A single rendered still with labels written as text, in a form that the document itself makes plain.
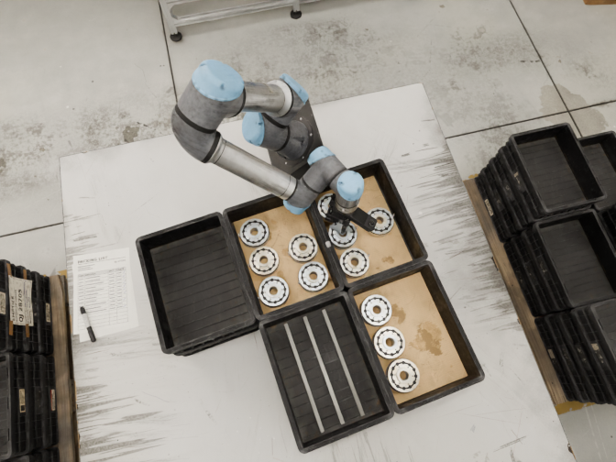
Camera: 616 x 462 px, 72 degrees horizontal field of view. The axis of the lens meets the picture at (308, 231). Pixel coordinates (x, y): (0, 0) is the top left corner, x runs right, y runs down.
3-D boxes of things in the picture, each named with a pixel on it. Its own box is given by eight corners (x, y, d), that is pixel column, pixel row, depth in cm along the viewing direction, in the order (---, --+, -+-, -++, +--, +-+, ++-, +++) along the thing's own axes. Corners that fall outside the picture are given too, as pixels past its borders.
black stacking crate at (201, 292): (147, 248, 152) (135, 239, 141) (226, 222, 155) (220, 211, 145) (174, 357, 140) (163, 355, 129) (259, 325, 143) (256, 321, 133)
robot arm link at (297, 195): (152, 150, 107) (304, 224, 132) (172, 116, 102) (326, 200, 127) (158, 128, 116) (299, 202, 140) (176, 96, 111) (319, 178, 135)
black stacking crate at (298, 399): (260, 326, 143) (258, 322, 132) (342, 296, 147) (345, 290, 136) (301, 448, 131) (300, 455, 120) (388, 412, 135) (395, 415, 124)
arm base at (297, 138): (275, 138, 169) (257, 132, 161) (300, 113, 161) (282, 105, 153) (288, 169, 163) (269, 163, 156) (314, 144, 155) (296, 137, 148)
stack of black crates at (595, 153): (538, 162, 240) (561, 141, 218) (586, 151, 243) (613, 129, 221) (568, 226, 228) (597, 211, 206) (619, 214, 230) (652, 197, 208)
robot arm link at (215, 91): (269, 105, 153) (164, 102, 105) (293, 71, 146) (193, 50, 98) (291, 128, 152) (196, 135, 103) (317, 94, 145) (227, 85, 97)
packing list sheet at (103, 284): (68, 258, 162) (67, 257, 161) (128, 244, 164) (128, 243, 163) (74, 344, 151) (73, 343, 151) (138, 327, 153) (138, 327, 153)
